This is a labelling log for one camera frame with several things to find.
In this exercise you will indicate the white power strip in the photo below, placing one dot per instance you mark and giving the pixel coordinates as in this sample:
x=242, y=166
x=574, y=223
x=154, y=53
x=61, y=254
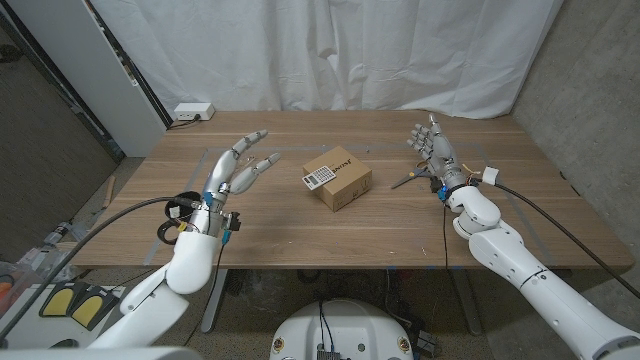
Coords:
x=194, y=111

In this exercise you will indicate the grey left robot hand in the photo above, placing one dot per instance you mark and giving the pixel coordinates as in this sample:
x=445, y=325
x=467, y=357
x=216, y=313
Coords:
x=222, y=172

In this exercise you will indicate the white cabinet panel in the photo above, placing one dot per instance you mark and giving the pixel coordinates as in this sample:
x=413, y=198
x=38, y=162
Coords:
x=100, y=85

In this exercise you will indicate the yellow and black foot pedal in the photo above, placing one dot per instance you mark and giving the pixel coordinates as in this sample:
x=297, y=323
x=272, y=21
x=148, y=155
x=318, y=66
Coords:
x=57, y=302
x=90, y=310

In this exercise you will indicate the black mug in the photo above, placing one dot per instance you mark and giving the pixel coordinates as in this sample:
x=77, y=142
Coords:
x=187, y=196

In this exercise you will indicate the white floor platform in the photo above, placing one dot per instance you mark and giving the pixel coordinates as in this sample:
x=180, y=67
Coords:
x=30, y=330

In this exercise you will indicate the grey table leg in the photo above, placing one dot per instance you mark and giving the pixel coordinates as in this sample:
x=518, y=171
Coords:
x=214, y=300
x=467, y=300

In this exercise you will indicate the brown cardboard box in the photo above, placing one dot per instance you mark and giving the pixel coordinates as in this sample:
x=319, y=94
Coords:
x=347, y=187

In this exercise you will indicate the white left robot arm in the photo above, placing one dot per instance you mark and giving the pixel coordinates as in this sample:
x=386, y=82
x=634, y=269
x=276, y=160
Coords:
x=190, y=260

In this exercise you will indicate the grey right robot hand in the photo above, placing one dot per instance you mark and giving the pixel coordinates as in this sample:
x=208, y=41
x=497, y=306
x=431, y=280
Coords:
x=442, y=155

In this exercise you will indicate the white cloth curtain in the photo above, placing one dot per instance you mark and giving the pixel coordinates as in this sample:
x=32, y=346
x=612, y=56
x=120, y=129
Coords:
x=325, y=50

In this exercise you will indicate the clear plastic bags pile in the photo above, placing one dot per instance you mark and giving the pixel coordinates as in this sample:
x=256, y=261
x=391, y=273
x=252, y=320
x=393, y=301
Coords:
x=47, y=255

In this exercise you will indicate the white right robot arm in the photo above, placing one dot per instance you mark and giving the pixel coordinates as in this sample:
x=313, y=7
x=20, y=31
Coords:
x=525, y=265

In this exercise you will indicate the grey and yellow scissors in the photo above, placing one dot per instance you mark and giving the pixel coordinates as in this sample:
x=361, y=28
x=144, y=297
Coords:
x=402, y=183

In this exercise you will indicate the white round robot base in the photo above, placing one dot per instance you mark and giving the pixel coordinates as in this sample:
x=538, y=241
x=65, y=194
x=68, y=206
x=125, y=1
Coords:
x=345, y=330

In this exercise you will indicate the grey power adapter box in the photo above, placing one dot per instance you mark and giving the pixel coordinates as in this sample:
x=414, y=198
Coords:
x=426, y=342

